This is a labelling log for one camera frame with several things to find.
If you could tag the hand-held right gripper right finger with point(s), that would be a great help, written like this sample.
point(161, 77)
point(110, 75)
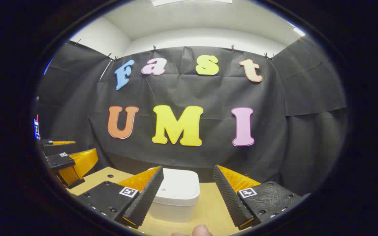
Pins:
point(230, 200)

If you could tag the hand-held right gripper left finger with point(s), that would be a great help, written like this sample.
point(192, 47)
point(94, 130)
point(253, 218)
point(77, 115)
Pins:
point(146, 200)

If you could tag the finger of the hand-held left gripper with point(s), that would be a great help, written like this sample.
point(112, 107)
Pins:
point(46, 142)
point(57, 160)

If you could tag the white desktop garbage bin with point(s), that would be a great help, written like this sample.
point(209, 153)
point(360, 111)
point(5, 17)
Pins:
point(179, 186)

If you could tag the wooden desktop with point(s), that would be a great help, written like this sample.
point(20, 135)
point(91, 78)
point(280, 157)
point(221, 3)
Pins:
point(208, 203)

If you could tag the computer monitor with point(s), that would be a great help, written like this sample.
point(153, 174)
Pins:
point(36, 129)

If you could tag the black backdrop cloth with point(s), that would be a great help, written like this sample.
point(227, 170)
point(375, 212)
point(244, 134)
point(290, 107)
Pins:
point(182, 91)

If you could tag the ceiling light panel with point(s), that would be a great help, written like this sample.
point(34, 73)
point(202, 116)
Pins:
point(192, 1)

